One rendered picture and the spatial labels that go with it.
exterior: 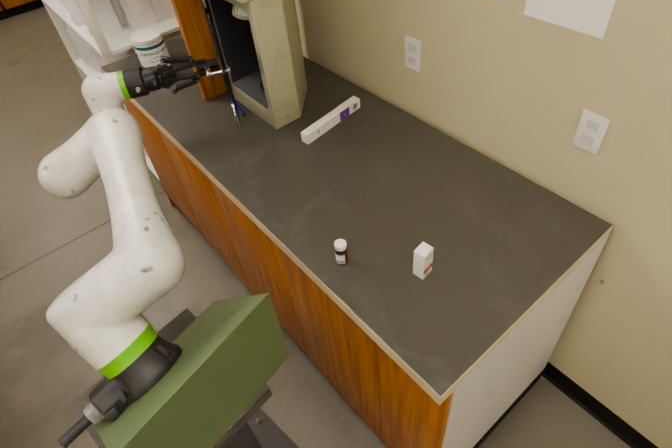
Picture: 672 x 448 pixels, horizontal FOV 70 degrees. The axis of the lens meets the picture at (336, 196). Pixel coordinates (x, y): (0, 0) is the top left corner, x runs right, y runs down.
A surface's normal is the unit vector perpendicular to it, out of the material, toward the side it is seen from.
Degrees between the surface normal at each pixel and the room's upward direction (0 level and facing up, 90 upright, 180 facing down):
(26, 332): 0
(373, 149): 0
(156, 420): 90
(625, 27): 90
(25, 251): 0
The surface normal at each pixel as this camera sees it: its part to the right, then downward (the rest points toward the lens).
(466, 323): -0.08, -0.71
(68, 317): -0.03, 0.20
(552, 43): -0.76, 0.50
